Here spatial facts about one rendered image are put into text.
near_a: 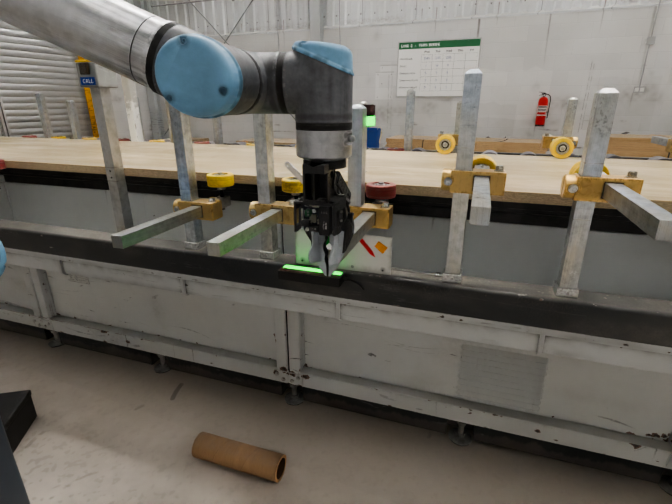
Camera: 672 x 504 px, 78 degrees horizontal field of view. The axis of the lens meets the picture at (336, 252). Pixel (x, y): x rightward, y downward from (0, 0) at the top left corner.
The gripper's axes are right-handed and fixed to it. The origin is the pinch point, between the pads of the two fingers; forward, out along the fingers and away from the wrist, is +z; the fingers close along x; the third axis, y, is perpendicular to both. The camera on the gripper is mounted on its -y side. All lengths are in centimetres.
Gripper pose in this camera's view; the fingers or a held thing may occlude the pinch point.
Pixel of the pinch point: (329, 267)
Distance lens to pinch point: 76.0
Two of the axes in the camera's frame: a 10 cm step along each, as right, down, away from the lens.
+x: 9.5, 1.1, -3.0
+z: 0.0, 9.4, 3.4
